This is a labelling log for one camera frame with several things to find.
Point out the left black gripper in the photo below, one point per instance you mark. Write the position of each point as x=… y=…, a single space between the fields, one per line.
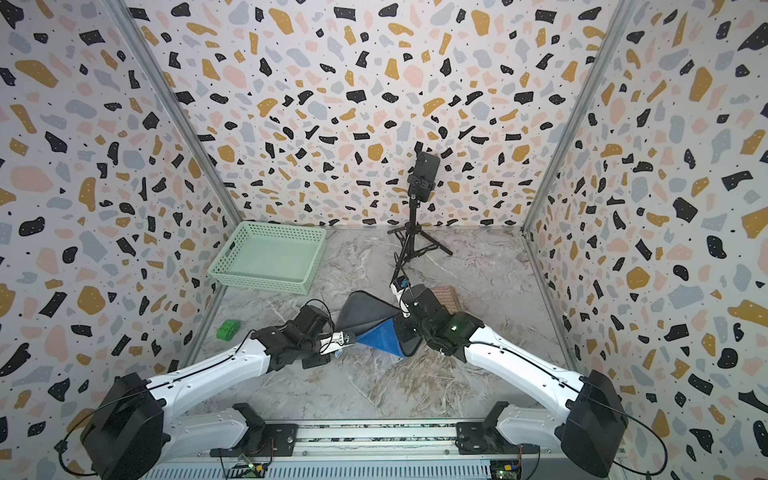
x=319 y=361

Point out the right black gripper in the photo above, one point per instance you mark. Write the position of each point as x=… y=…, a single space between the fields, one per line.
x=403 y=335

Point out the striped orange dishcloth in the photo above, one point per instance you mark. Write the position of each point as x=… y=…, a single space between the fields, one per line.
x=448 y=297

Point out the grey blue microfibre cloth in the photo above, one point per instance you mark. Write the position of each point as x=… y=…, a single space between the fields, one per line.
x=377 y=324

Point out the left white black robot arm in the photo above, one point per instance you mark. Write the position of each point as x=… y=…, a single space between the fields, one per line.
x=144 y=422

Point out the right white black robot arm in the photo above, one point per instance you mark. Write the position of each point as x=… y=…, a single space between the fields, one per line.
x=589 y=418

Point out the green toy block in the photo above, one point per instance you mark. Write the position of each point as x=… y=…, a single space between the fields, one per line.
x=228 y=330

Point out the black phone tripod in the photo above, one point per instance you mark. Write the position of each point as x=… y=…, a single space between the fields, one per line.
x=407 y=236

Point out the mint green plastic basket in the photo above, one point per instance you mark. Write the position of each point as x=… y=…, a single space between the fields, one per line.
x=270 y=257

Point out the black smartphone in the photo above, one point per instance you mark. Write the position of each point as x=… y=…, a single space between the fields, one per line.
x=422 y=180

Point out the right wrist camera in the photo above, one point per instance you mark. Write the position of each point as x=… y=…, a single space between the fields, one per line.
x=401 y=289

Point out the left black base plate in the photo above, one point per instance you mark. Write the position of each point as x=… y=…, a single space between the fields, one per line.
x=270 y=440

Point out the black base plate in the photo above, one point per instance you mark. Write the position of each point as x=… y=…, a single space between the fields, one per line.
x=270 y=440
x=472 y=438

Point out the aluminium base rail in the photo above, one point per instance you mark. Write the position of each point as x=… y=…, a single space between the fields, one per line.
x=372 y=441

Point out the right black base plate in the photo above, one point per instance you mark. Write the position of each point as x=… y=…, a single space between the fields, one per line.
x=472 y=438

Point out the white perforated cable duct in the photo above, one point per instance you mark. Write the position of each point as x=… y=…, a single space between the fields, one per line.
x=428 y=469

